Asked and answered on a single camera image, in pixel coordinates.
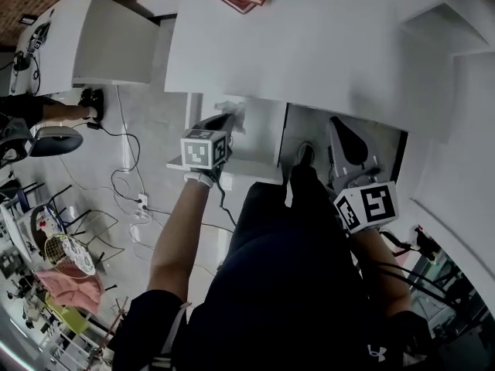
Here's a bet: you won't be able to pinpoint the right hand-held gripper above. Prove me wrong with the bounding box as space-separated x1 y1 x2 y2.
328 115 399 234

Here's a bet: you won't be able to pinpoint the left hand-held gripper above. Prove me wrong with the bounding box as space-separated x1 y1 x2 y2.
180 111 238 175

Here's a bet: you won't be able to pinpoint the clear plastic bag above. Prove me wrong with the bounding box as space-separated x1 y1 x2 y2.
214 98 248 135

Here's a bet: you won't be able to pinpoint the person's left forearm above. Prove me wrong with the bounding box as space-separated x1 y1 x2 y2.
148 179 212 298

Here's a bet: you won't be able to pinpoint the person's right forearm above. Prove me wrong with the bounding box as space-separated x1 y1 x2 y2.
350 225 411 317

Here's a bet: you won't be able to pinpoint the person's grey shoe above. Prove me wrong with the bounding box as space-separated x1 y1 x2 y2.
296 141 316 166

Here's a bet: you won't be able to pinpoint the person's dark trousers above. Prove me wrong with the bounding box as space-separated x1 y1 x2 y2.
284 156 334 213

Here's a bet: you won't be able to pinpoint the white wristband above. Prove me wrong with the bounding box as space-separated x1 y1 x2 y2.
184 171 214 188

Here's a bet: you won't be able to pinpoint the white shelf unit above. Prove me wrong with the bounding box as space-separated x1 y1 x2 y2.
400 0 495 142

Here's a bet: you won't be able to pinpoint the grey office chair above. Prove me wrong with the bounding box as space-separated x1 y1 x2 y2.
29 125 84 158

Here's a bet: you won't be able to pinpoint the white curved desk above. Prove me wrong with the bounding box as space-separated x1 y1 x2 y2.
9 0 162 97

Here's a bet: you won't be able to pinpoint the spare grey gripper set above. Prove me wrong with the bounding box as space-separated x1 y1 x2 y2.
26 22 52 53

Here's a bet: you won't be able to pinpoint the pink cloth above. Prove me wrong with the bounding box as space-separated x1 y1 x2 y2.
36 264 106 313

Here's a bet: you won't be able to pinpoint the yellow-green chair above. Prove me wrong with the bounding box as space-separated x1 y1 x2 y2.
45 294 90 336

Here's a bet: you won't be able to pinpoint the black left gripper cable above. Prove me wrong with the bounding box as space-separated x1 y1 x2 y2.
216 170 237 228

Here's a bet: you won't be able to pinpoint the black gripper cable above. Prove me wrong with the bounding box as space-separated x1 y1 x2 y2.
350 241 465 312
216 170 237 228

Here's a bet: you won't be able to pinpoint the black floor cable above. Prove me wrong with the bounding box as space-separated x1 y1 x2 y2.
81 118 150 209

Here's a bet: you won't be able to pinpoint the white floor cable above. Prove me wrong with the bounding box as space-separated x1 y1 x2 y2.
128 206 156 249

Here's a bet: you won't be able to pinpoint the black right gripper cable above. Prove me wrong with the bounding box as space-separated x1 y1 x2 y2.
350 241 465 312

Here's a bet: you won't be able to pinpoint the wire chair with patterned cushion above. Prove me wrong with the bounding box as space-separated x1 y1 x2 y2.
43 233 97 277

